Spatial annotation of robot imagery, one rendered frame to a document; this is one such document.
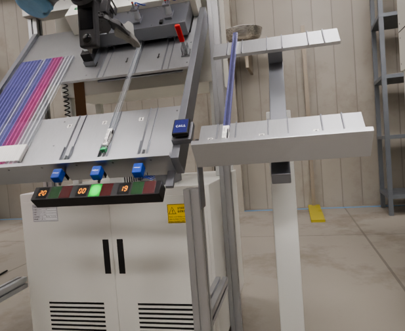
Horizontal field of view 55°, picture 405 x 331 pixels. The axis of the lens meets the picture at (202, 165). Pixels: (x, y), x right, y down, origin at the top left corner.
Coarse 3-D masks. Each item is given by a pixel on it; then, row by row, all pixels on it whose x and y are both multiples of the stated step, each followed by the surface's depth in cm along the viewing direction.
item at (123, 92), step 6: (138, 48) 128; (138, 54) 126; (132, 60) 124; (132, 66) 122; (132, 72) 120; (126, 78) 118; (126, 84) 116; (126, 90) 115; (120, 96) 113; (120, 102) 111; (120, 108) 110; (114, 114) 108; (114, 120) 106; (114, 126) 105; (102, 144) 101; (102, 150) 99
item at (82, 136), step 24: (48, 120) 115; (72, 120) 112; (96, 120) 110; (120, 120) 107; (144, 120) 105; (168, 120) 103; (48, 144) 107; (72, 144) 105; (96, 144) 103; (120, 144) 101; (144, 144) 99; (168, 144) 97
